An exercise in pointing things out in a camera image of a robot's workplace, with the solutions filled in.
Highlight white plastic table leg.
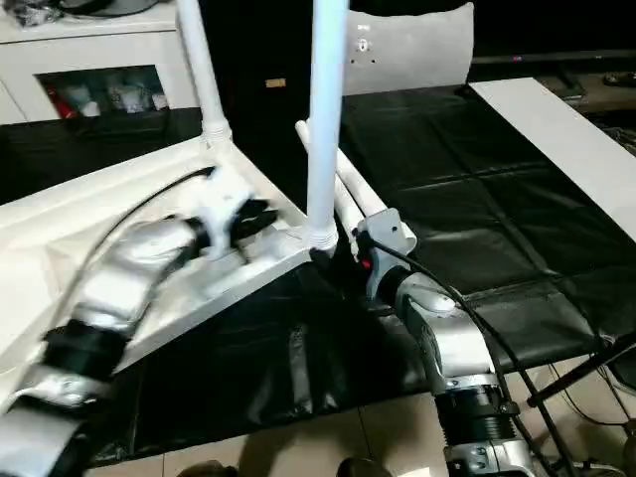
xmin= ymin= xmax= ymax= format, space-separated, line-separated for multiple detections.
xmin=304 ymin=0 xmax=350 ymax=253
xmin=294 ymin=118 xmax=360 ymax=233
xmin=335 ymin=148 xmax=420 ymax=253
xmin=175 ymin=0 xmax=235 ymax=149

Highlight white plastic table top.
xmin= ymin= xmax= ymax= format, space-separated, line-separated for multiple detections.
xmin=0 ymin=135 xmax=340 ymax=414

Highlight black mat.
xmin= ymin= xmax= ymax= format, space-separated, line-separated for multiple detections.
xmin=0 ymin=83 xmax=636 ymax=463

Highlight dark blue cabinet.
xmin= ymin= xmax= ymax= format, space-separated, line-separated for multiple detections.
xmin=198 ymin=0 xmax=319 ymax=150

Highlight grey cushion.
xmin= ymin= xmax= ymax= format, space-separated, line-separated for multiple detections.
xmin=339 ymin=2 xmax=476 ymax=97

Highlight white cabinet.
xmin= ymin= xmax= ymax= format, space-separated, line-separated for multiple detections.
xmin=0 ymin=0 xmax=206 ymax=126

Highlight white board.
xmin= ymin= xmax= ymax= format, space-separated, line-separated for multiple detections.
xmin=468 ymin=77 xmax=636 ymax=236

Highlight black stand leg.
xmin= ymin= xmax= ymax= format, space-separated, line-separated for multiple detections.
xmin=525 ymin=331 xmax=636 ymax=407

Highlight dark grey bag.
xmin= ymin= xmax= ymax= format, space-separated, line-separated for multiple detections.
xmin=8 ymin=0 xmax=151 ymax=27

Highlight black bar red light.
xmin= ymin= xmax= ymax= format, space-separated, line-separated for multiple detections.
xmin=470 ymin=48 xmax=636 ymax=67

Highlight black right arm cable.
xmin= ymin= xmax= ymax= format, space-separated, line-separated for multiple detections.
xmin=369 ymin=237 xmax=565 ymax=477

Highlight loose floor cables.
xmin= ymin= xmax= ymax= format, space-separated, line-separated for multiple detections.
xmin=546 ymin=357 xmax=636 ymax=448

